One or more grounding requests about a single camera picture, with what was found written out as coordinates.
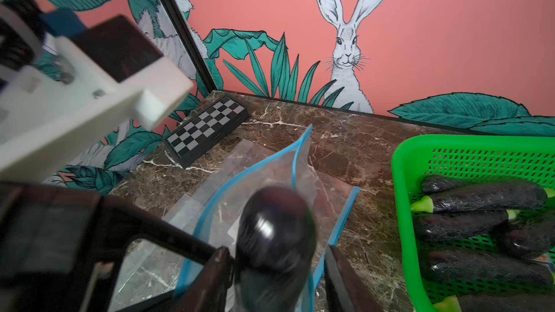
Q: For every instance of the left black frame post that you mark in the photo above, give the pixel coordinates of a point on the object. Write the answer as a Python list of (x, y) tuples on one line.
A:
[(179, 22)]

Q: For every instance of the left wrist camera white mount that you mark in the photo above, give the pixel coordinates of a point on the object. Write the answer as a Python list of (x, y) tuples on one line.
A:
[(108, 74)]

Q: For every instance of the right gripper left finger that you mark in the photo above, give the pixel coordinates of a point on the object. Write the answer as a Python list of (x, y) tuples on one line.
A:
[(209, 290)]

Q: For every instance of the eggplant in basket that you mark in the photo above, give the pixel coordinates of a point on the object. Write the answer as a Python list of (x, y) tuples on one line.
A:
[(494, 195), (434, 228), (456, 265)]

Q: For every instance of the green plastic basket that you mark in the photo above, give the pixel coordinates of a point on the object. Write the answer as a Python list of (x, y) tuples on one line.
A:
[(471, 158)]

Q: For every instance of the clear zip bag blue zipper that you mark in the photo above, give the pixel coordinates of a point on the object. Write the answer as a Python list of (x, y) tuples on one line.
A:
[(218, 223)]

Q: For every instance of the black white checkerboard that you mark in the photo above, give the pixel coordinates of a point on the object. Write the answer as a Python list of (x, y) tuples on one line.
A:
[(196, 136)]

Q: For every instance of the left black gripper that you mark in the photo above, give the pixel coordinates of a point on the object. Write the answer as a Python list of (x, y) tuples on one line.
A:
[(62, 249)]

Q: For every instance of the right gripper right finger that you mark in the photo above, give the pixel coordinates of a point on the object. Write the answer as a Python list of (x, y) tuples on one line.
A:
[(345, 290)]

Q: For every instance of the dark purple eggplant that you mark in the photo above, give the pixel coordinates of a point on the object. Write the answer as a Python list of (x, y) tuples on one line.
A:
[(276, 241)]

